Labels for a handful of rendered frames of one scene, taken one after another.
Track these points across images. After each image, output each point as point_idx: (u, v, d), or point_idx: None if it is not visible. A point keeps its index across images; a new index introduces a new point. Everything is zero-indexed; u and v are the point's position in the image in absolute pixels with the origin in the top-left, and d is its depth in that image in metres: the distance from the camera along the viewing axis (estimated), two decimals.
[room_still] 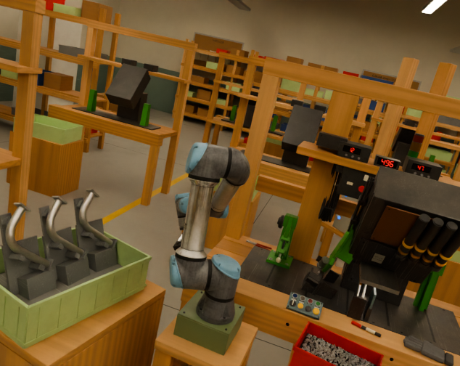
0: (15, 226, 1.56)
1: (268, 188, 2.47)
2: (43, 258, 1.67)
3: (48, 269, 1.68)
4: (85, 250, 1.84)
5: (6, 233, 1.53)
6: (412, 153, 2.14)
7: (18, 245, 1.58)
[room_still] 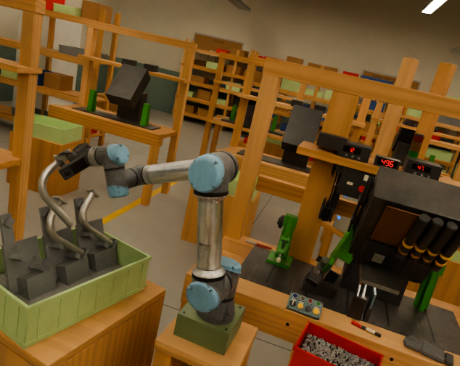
0: (49, 175, 1.63)
1: (268, 188, 2.47)
2: (68, 216, 1.69)
3: (48, 269, 1.68)
4: (85, 250, 1.84)
5: (39, 178, 1.60)
6: (412, 153, 2.14)
7: None
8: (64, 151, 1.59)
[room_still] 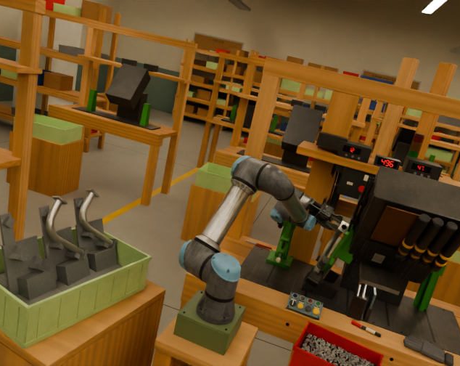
0: (337, 234, 2.10)
1: None
2: (317, 265, 2.06)
3: (48, 269, 1.68)
4: (85, 250, 1.84)
5: None
6: (412, 153, 2.14)
7: (330, 247, 2.12)
8: None
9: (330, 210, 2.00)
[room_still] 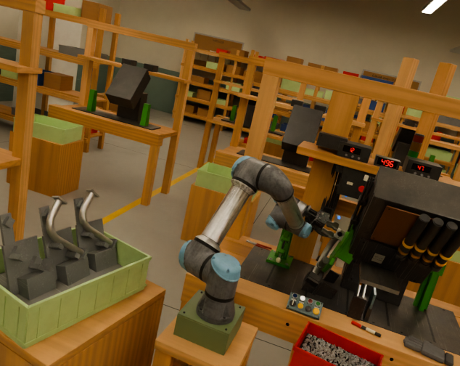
0: (332, 241, 2.09)
1: None
2: (313, 272, 2.05)
3: (48, 269, 1.68)
4: (85, 250, 1.84)
5: None
6: (412, 153, 2.14)
7: (326, 255, 2.11)
8: None
9: (326, 218, 1.99)
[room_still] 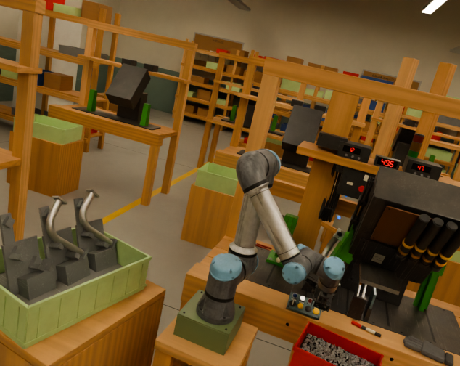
0: (332, 241, 2.09)
1: None
2: None
3: (48, 269, 1.68)
4: (85, 250, 1.84)
5: None
6: (412, 153, 2.14)
7: (326, 255, 2.11)
8: (334, 298, 1.68)
9: (321, 308, 1.64)
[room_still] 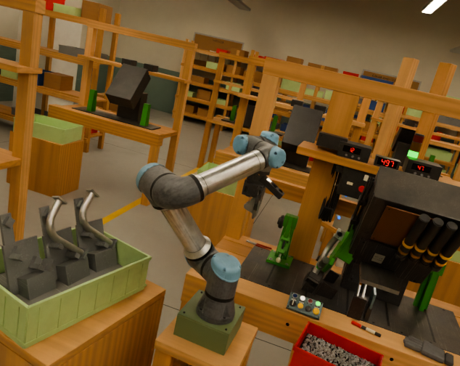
0: (332, 241, 2.09)
1: (268, 188, 2.47)
2: (313, 272, 2.05)
3: (48, 269, 1.68)
4: (85, 250, 1.84)
5: None
6: (412, 153, 2.14)
7: (326, 255, 2.11)
8: (257, 200, 1.67)
9: None
